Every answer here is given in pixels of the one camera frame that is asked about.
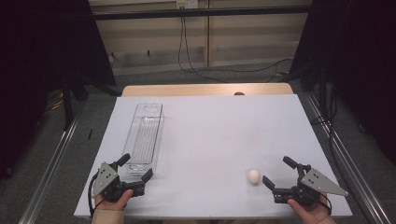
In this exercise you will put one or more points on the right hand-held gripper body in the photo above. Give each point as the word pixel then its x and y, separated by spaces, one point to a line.
pixel 314 183

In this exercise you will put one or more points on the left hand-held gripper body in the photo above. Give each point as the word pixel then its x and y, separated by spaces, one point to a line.
pixel 106 179

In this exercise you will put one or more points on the white ball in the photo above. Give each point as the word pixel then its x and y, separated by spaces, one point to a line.
pixel 254 176

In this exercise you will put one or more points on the clear plastic container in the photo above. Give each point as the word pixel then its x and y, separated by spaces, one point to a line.
pixel 146 133

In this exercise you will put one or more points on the person's left hand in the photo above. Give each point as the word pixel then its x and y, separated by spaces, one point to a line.
pixel 109 205

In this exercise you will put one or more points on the person's right hand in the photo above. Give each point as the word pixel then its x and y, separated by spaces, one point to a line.
pixel 308 213

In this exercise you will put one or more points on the small black stick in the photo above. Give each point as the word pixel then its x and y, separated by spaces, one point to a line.
pixel 90 134

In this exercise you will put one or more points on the white table sheet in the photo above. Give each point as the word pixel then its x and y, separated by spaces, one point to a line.
pixel 218 140

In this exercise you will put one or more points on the wooden table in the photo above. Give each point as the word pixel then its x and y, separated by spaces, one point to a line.
pixel 202 89

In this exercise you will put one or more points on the black curtain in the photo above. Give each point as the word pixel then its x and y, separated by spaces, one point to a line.
pixel 37 62
pixel 358 62

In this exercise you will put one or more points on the black horizontal bar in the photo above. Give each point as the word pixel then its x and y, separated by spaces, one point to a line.
pixel 199 12

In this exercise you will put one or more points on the metal floor rail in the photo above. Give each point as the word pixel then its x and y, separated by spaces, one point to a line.
pixel 49 174
pixel 351 174

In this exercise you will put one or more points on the white wall outlet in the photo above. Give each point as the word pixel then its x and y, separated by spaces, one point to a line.
pixel 186 3

